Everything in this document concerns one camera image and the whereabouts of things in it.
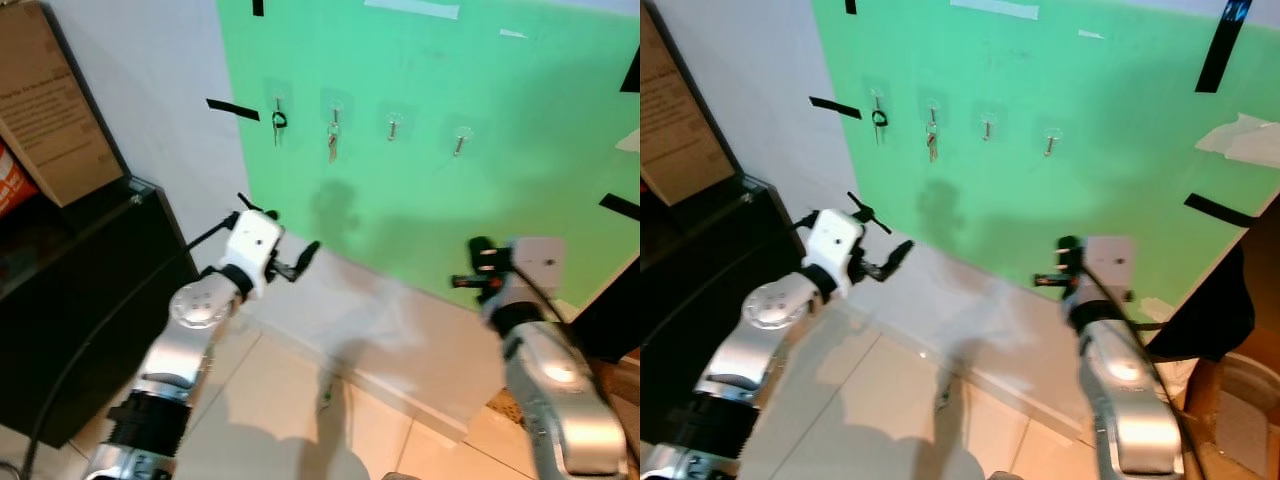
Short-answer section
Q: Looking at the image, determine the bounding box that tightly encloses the black cloth bundle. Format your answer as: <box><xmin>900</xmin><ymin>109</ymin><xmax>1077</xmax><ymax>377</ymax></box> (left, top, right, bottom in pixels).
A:
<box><xmin>1144</xmin><ymin>238</ymin><xmax>1257</xmax><ymax>363</ymax></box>
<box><xmin>568</xmin><ymin>246</ymin><xmax>641</xmax><ymax>363</ymax></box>

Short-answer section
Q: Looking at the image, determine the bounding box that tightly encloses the green wall board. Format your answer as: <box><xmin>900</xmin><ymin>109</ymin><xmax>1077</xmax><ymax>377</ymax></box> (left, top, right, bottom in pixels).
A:
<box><xmin>810</xmin><ymin>0</ymin><xmax>1280</xmax><ymax>323</ymax></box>
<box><xmin>215</xmin><ymin>0</ymin><xmax>641</xmax><ymax>323</ymax></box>

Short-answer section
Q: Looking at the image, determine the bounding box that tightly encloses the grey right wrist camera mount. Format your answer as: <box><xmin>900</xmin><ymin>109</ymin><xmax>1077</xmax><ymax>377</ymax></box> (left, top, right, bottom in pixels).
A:
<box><xmin>1084</xmin><ymin>236</ymin><xmax>1137</xmax><ymax>303</ymax></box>
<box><xmin>498</xmin><ymin>237</ymin><xmax>567</xmax><ymax>305</ymax></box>

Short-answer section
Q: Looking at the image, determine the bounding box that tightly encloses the brown cardboard box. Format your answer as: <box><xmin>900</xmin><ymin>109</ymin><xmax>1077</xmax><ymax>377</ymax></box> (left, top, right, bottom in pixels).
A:
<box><xmin>640</xmin><ymin>4</ymin><xmax>748</xmax><ymax>207</ymax></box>
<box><xmin>0</xmin><ymin>0</ymin><xmax>128</xmax><ymax>209</ymax></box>

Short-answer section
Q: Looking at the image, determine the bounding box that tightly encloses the black cabinet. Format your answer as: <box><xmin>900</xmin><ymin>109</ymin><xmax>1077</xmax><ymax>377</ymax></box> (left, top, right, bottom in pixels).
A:
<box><xmin>0</xmin><ymin>176</ymin><xmax>202</xmax><ymax>449</ymax></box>
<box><xmin>640</xmin><ymin>176</ymin><xmax>804</xmax><ymax>449</ymax></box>

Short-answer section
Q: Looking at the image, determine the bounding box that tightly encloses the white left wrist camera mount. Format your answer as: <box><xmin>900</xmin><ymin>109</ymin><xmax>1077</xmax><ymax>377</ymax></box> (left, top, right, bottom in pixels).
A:
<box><xmin>217</xmin><ymin>209</ymin><xmax>285</xmax><ymax>298</ymax></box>
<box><xmin>805</xmin><ymin>208</ymin><xmax>867</xmax><ymax>293</ymax></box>

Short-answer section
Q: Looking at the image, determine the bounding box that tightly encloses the brown cardboard container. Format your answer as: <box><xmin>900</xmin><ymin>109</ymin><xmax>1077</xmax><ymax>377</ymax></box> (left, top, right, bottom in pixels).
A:
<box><xmin>1186</xmin><ymin>350</ymin><xmax>1280</xmax><ymax>480</ymax></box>

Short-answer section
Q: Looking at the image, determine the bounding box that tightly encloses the thin black floor cable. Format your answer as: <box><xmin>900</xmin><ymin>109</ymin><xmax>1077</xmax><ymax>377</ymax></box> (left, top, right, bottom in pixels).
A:
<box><xmin>18</xmin><ymin>255</ymin><xmax>151</xmax><ymax>480</ymax></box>

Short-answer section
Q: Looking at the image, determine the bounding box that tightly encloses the orange package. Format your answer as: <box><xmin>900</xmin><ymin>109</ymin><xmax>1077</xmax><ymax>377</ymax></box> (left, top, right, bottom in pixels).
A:
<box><xmin>0</xmin><ymin>138</ymin><xmax>40</xmax><ymax>217</ymax></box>

